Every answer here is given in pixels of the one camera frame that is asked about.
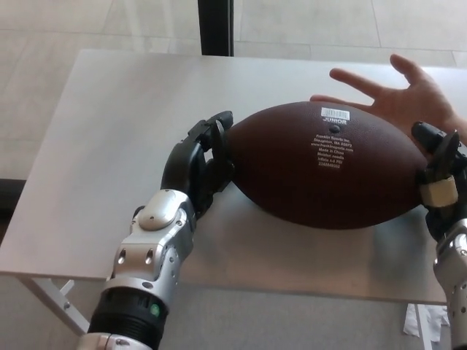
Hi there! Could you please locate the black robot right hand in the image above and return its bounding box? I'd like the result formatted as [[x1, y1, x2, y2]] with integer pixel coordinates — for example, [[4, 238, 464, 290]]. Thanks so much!
[[411, 121, 467, 253]]

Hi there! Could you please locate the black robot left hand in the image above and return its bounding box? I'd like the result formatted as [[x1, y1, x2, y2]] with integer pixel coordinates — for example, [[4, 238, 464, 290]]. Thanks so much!
[[159, 110, 236, 220]]

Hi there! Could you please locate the person's bare hand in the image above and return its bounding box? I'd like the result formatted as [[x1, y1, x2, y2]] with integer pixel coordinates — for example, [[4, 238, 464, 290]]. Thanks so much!
[[309, 53, 467, 144]]

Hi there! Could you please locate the brown junior football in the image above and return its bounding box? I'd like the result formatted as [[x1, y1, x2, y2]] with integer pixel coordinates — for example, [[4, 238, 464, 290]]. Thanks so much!
[[223, 101, 428, 230]]

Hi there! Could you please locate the crumpled white paper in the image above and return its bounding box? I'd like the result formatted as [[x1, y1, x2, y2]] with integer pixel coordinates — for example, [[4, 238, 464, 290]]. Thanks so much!
[[402, 303, 452, 350]]

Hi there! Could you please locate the white metal table leg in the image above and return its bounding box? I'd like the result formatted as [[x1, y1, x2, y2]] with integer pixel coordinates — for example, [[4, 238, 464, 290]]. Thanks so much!
[[415, 304, 432, 350]]

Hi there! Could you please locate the black window pillar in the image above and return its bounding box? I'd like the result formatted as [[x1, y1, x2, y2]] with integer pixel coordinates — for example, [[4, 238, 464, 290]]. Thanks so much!
[[198, 0, 235, 58]]

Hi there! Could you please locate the white metal table leg frame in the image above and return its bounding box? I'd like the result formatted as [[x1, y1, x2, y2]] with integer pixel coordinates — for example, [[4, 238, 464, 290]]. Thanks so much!
[[31, 277, 107, 337]]

